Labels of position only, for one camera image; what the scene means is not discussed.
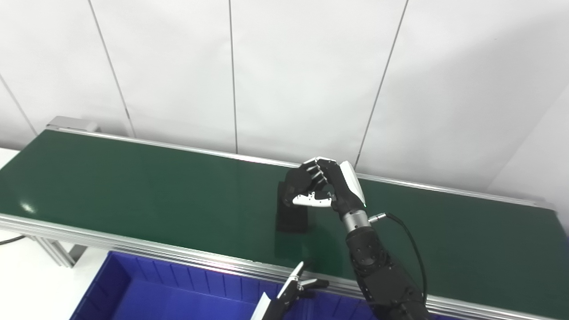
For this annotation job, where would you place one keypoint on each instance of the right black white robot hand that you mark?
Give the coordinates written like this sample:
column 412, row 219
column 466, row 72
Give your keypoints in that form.
column 340, row 186

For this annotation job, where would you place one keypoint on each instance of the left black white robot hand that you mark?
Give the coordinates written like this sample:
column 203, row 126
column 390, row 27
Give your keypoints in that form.
column 284, row 298

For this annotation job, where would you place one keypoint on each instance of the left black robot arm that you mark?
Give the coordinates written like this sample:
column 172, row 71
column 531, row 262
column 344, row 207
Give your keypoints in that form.
column 266, row 316

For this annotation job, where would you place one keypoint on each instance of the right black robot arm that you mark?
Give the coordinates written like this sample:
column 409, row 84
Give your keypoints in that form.
column 382, row 271

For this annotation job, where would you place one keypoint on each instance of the aluminium conveyor leg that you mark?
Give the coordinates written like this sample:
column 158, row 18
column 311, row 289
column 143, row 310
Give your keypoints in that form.
column 58, row 251

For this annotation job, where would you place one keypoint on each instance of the grey conveyor end housing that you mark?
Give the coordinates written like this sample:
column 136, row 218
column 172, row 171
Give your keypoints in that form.
column 71, row 124

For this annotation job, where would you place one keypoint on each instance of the green conveyor belt aluminium frame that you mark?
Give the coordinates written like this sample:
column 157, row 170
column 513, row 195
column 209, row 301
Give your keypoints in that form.
column 178, row 195

